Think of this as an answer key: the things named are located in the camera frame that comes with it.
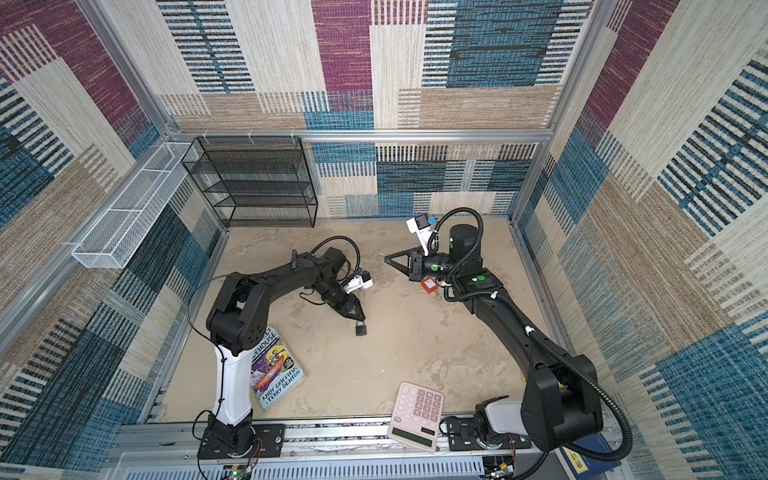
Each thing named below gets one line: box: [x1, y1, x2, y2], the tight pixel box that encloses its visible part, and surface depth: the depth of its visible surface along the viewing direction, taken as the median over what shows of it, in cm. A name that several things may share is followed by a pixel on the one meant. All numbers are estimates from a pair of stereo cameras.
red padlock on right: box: [421, 277, 439, 294], surface depth 102 cm
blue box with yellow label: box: [559, 432, 622, 480], surface depth 70 cm
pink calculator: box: [387, 381, 444, 452], surface depth 77 cm
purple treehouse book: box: [250, 325, 307, 410], surface depth 83 cm
